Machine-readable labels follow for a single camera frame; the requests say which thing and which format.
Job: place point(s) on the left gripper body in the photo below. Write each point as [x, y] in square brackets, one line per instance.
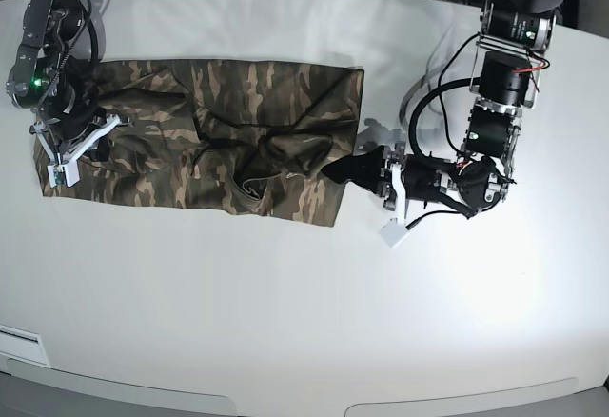
[425, 179]

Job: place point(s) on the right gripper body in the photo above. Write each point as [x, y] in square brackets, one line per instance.
[64, 144]

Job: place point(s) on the camouflage T-shirt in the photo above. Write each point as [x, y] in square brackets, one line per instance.
[244, 137]

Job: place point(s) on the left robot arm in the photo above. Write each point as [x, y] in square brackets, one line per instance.
[511, 47]

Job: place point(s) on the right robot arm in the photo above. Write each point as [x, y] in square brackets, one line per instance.
[52, 77]

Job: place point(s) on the white label plate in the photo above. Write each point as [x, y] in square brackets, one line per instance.
[23, 346]

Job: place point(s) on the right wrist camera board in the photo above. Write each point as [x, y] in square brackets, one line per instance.
[63, 175]

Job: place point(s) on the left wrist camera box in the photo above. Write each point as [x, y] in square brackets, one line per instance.
[394, 233]

